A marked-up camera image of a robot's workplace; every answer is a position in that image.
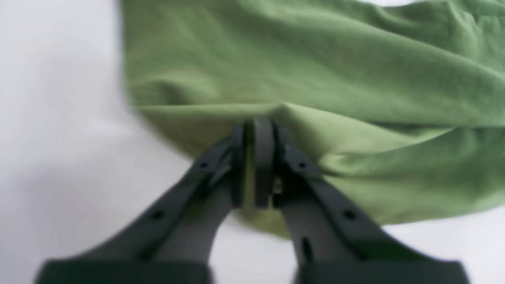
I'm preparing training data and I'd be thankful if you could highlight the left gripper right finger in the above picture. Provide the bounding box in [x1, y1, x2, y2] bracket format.
[252, 118, 469, 284]

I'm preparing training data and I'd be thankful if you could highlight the olive green t-shirt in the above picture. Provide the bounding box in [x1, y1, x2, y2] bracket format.
[121, 0, 505, 224]

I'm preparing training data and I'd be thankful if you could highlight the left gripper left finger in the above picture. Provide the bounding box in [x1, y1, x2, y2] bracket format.
[36, 124, 245, 284]

